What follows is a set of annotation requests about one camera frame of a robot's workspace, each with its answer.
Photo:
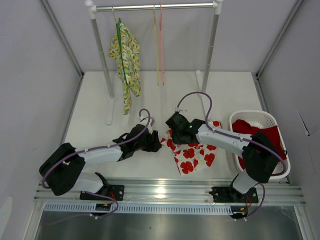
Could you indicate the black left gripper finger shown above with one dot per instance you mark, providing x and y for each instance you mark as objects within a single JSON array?
[
  {"x": 155, "y": 137},
  {"x": 155, "y": 147}
]

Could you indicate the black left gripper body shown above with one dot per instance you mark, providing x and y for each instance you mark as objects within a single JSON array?
[{"x": 146, "y": 144}]

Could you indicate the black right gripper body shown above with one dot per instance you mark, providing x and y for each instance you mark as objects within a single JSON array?
[{"x": 176, "y": 138}]

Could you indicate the red poppy print skirt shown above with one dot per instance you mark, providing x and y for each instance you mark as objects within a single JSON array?
[{"x": 189, "y": 158}]

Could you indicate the lemon print skirt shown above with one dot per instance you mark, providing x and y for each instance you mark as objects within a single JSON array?
[{"x": 135, "y": 88}]

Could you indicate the green clothes hanger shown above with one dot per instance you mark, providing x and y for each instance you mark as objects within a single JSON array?
[{"x": 120, "y": 52}]

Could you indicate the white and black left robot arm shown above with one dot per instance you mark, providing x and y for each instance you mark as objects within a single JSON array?
[{"x": 63, "y": 171}]

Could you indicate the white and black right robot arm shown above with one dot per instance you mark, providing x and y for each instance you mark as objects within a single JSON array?
[{"x": 259, "y": 155}]

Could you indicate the yellow clothes hanger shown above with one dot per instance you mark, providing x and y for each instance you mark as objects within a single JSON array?
[{"x": 156, "y": 45}]

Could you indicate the pink clothes hanger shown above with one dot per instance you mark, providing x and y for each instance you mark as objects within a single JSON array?
[{"x": 161, "y": 46}]

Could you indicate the white and silver clothes rack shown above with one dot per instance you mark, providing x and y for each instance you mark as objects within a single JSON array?
[{"x": 202, "y": 78}]

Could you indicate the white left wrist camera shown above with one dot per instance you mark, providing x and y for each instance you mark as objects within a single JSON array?
[{"x": 147, "y": 121}]

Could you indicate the aluminium mounting rail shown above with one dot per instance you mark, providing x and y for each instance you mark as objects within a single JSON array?
[{"x": 196, "y": 191}]

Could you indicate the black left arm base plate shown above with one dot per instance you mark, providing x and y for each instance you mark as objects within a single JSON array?
[{"x": 114, "y": 191}]

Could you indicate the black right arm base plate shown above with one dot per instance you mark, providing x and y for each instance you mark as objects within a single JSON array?
[{"x": 226, "y": 194}]

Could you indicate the slotted grey cable duct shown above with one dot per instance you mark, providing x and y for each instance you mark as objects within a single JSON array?
[{"x": 98, "y": 208}]

